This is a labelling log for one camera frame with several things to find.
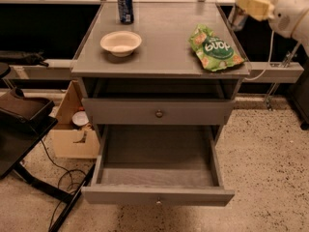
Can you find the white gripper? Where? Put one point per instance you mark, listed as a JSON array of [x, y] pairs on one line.
[[284, 17]]

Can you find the redbull can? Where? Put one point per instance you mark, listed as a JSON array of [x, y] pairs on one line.
[[237, 18]]

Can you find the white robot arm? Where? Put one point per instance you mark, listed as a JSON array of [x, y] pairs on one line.
[[287, 18]]

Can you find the blue pepsi can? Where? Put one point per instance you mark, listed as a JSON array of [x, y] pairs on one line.
[[125, 8]]

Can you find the grey drawer cabinet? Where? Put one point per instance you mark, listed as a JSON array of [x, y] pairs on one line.
[[163, 67]]

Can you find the closed grey upper drawer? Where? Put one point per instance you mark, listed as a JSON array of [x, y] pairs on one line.
[[157, 112]]

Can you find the open grey lower drawer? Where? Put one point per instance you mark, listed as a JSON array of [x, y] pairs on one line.
[[168, 165]]

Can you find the green chip bag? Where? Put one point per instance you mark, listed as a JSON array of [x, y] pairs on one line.
[[213, 53]]

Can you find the white paper bowl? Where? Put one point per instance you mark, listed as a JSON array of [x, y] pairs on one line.
[[120, 43]]

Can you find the white bowl in box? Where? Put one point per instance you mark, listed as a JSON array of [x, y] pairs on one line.
[[80, 118]]

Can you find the cardboard box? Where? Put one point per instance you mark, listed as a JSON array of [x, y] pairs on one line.
[[69, 140]]

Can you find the black chair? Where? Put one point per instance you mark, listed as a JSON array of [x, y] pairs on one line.
[[24, 123]]

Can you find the metal railing frame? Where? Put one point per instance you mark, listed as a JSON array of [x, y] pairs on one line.
[[276, 71]]

